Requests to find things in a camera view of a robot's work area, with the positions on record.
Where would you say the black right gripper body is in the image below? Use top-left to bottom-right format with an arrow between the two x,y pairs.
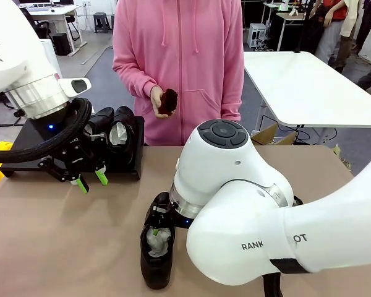
154,203 -> 192,231

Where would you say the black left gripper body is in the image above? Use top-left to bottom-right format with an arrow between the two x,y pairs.
30,106 -> 95,157

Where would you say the brown shoe brush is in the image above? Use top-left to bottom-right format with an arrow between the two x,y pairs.
160,88 -> 179,117

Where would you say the person's right forearm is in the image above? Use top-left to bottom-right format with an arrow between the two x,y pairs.
112,58 -> 161,100

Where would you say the person's right hand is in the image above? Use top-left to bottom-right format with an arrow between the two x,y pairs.
150,85 -> 171,119

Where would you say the white crumpled stuffing paper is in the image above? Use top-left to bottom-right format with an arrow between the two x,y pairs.
147,228 -> 173,258
109,122 -> 127,146

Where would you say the black computer tower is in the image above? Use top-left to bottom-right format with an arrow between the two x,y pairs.
52,32 -> 72,56

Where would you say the black office chair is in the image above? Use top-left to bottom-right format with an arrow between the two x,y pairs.
20,7 -> 52,40

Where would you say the white office desk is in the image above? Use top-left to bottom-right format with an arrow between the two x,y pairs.
18,4 -> 88,57

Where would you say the grey plastic stool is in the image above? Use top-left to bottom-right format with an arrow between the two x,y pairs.
93,12 -> 111,34

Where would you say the brown cardboard box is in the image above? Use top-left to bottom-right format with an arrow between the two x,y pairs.
250,122 -> 299,146

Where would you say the person in pink hoodie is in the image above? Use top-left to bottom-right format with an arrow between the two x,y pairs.
112,0 -> 245,147

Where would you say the large white table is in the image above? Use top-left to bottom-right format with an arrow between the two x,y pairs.
244,51 -> 371,128

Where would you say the white computer case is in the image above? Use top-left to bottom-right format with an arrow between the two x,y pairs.
248,23 -> 268,50

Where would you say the background work desk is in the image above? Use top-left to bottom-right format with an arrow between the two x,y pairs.
262,1 -> 318,52

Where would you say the person in orange top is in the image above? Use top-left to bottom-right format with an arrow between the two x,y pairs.
315,0 -> 349,64

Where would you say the person in cream jacket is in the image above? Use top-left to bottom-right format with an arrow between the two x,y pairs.
333,0 -> 364,74

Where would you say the black sleeved left arm cable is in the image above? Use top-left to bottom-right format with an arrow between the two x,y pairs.
0,98 -> 93,164

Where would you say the black sleeved arm cable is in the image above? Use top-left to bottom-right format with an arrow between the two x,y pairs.
263,258 -> 312,297
0,98 -> 93,164

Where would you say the black sleeved right arm cable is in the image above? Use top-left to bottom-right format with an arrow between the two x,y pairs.
263,258 -> 312,297

